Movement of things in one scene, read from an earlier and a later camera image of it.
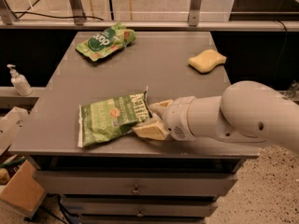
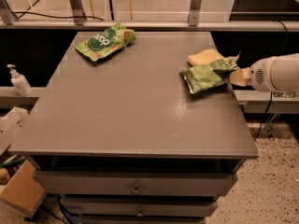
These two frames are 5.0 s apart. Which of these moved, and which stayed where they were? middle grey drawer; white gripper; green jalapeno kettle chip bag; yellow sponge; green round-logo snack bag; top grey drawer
Moved: green jalapeno kettle chip bag; white gripper
Stayed: yellow sponge; green round-logo snack bag; middle grey drawer; top grey drawer
